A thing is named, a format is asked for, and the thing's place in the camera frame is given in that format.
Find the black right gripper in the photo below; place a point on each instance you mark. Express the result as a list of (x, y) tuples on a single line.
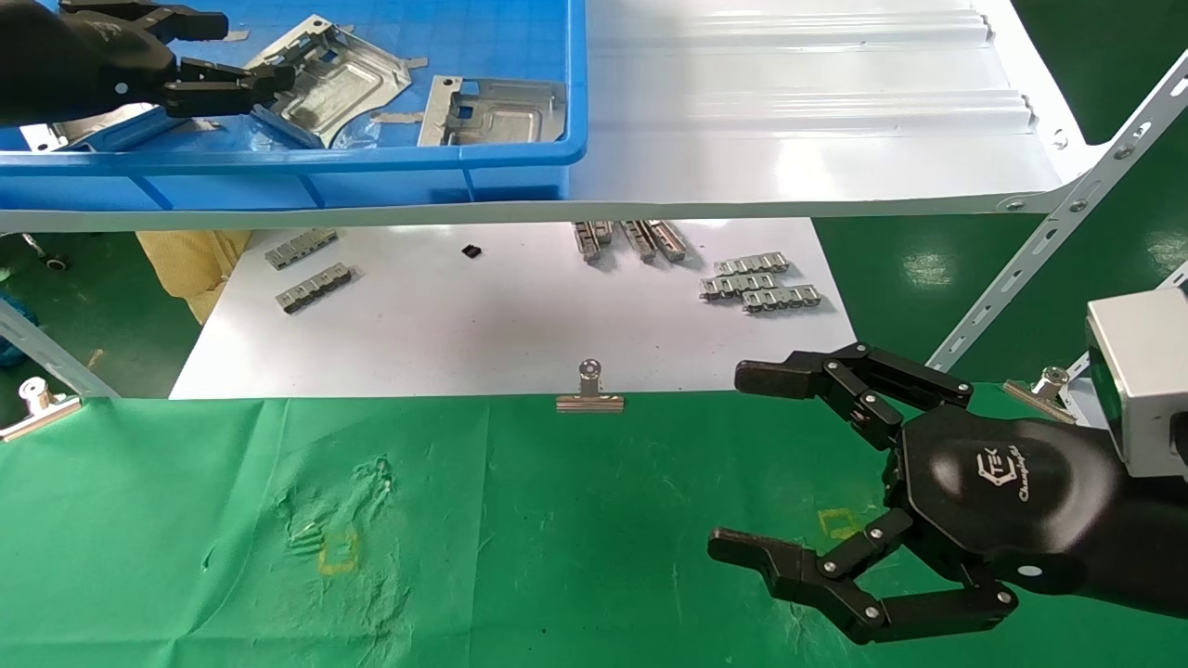
[(1002, 492)]

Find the grey metal link strip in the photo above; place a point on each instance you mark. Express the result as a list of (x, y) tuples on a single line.
[(738, 286), (752, 264), (781, 299), (316, 288), (587, 241), (302, 249), (668, 241), (639, 241)]

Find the white ribbed shelf panel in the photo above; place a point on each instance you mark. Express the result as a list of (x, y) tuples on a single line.
[(789, 139)]

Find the white flat board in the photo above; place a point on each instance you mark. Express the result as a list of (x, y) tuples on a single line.
[(510, 325)]

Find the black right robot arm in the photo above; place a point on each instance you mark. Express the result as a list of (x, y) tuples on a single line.
[(1151, 547)]

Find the white slotted angle strut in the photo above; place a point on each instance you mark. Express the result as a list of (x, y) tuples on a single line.
[(1049, 232)]

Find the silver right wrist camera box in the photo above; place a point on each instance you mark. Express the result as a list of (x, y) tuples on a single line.
[(1146, 371)]

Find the silver binder clip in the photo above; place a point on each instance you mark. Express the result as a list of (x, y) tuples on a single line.
[(590, 401), (1044, 394), (42, 413)]

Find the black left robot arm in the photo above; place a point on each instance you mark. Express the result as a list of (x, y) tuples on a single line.
[(28, 65)]

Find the stamped sheet metal part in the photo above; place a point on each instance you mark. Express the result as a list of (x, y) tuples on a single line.
[(348, 83), (501, 116), (121, 132)]

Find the green cloth mat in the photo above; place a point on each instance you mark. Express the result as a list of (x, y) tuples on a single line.
[(575, 529)]

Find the grey slotted angle strut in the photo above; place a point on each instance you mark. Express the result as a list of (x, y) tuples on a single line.
[(65, 357)]

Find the blue plastic bin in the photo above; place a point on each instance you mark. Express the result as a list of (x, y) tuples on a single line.
[(371, 181)]

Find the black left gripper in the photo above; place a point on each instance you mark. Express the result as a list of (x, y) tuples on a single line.
[(111, 65)]

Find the yellow woven bag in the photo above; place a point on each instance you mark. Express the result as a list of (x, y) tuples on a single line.
[(190, 269)]

